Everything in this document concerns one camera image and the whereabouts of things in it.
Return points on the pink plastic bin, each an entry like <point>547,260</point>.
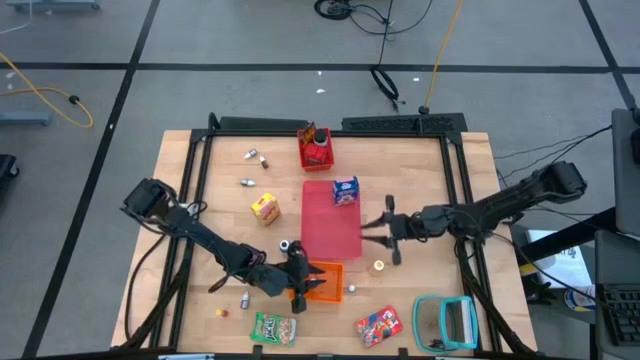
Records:
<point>330,230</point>

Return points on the Frosted Flakes cereal box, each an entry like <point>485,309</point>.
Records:
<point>346,191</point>

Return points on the black perforated panel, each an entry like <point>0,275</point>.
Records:
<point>405,123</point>

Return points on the black support beam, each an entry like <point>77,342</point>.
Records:
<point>565,235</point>

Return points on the white card stack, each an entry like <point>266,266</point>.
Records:
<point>466,322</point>

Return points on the small silver red dropper bottle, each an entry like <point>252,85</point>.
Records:
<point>247,183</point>

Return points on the small orange dropper bottle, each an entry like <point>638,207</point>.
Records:
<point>222,313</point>

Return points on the small black dropper bottle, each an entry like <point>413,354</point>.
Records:
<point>250,154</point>

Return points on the orange snack bag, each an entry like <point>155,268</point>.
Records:
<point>307,134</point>

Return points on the small grey dropper bottle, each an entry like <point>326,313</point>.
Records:
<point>244,300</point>

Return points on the red candy bag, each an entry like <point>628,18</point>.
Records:
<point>379,326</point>

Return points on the white round dish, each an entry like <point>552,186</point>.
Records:
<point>580,299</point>

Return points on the teal mesh basket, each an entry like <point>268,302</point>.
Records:
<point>416,322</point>

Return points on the black lidded jar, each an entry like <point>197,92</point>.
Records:
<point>321,136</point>

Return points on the orange slotted plastic basket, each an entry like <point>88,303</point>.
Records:
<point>330,282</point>

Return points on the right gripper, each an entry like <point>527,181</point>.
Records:
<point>407,226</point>

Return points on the red lidded spice container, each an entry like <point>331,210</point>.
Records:
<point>315,152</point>

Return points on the Corn Pops cereal box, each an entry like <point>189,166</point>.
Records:
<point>265,209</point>

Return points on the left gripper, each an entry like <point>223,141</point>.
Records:
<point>285,280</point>

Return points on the yellow food colouring bottle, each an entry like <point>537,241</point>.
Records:
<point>378,266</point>

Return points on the black table frame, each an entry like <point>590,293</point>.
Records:
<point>250,133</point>

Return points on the Apple Jacks cereal box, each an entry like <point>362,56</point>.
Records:
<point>273,329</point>

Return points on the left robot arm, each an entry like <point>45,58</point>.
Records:
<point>200,230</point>

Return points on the white paper sheet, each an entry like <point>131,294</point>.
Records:
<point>560,260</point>

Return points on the small red plastic basket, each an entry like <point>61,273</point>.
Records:
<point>316,169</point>

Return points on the grey laptop with keyboard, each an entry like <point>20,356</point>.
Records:
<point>620,300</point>

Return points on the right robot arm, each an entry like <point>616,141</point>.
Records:
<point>500,205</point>

